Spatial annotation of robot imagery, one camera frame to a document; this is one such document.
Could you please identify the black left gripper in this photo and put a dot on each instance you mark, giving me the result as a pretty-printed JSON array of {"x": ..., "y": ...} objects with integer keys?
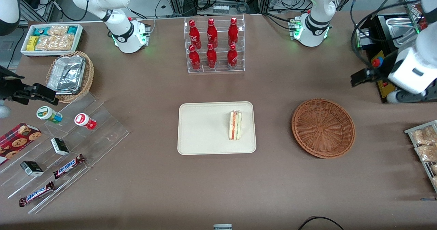
[{"x": 379, "y": 73}]

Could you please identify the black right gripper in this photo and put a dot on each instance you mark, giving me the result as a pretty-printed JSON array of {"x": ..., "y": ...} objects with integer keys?
[{"x": 7, "y": 86}]

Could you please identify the triangular sandwich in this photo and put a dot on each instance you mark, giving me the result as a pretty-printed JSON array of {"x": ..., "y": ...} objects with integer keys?
[{"x": 235, "y": 125}]

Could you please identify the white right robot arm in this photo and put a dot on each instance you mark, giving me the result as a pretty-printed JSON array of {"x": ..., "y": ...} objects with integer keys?
[{"x": 120, "y": 26}]

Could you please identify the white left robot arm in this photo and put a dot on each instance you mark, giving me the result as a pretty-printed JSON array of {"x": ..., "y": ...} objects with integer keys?
[{"x": 315, "y": 21}]

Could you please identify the tan oval wicker basket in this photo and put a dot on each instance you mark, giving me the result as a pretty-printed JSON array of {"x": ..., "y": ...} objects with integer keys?
[{"x": 89, "y": 73}]

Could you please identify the brown round wicker basket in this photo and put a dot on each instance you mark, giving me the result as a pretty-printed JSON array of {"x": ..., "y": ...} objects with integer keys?
[{"x": 322, "y": 129}]

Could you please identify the tray of packaged snacks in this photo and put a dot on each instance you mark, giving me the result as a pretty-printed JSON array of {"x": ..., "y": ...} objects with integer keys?
[{"x": 411, "y": 131}]

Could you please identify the cream rectangular serving tray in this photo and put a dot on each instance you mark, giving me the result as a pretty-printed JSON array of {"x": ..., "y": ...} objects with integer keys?
[{"x": 205, "y": 129}]

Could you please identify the green lidded jar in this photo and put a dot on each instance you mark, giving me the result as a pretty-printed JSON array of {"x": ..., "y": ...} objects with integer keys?
[{"x": 47, "y": 113}]

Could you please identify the silver foil packets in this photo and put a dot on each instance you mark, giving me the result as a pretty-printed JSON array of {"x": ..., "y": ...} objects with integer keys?
[{"x": 66, "y": 74}]

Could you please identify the black countertop appliance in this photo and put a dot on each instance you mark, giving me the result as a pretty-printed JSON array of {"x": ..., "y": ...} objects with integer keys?
[{"x": 384, "y": 31}]

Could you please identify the white plastic snack bin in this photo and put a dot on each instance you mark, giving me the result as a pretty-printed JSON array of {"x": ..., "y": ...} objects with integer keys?
[{"x": 24, "y": 49}]

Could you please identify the red tartan cookie box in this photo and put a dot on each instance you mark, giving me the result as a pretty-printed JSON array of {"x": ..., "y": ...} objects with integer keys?
[{"x": 17, "y": 141}]

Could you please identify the yellow snack packet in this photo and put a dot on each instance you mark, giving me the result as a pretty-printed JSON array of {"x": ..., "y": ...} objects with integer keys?
[{"x": 32, "y": 43}]

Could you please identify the red lidded jar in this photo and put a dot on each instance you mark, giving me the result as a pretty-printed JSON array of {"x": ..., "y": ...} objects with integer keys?
[{"x": 83, "y": 120}]

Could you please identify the clear bag of crackers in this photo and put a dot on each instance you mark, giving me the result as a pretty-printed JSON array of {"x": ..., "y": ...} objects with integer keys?
[{"x": 56, "y": 42}]

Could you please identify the small black carton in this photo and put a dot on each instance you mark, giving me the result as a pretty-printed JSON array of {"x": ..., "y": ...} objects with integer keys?
[
  {"x": 31, "y": 168},
  {"x": 60, "y": 146}
]

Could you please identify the teal snack packet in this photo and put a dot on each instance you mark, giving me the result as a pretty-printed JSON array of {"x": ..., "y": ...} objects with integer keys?
[{"x": 41, "y": 31}]

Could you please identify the clear acrylic stepped stand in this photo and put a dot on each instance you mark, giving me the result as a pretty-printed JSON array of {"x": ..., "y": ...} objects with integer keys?
[{"x": 102, "y": 131}]

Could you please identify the snickers chocolate bar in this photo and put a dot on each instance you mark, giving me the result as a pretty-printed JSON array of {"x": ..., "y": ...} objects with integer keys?
[
  {"x": 37, "y": 193},
  {"x": 68, "y": 166}
]

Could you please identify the clear bag of nuts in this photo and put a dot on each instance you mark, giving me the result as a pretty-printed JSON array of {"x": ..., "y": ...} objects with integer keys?
[
  {"x": 426, "y": 153},
  {"x": 423, "y": 136}
]

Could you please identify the red cola bottle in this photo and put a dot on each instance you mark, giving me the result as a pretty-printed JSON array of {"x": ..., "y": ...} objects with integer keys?
[
  {"x": 211, "y": 57},
  {"x": 232, "y": 56},
  {"x": 194, "y": 59},
  {"x": 194, "y": 35},
  {"x": 212, "y": 33},
  {"x": 233, "y": 31}
]

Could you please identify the clear acrylic bottle rack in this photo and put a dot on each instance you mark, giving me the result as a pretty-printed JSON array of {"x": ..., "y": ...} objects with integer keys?
[{"x": 220, "y": 70}]

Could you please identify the white power strip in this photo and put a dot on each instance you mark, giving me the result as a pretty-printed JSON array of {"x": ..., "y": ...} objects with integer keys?
[{"x": 221, "y": 9}]

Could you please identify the white grey device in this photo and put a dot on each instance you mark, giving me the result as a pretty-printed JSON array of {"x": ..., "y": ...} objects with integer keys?
[{"x": 222, "y": 227}]

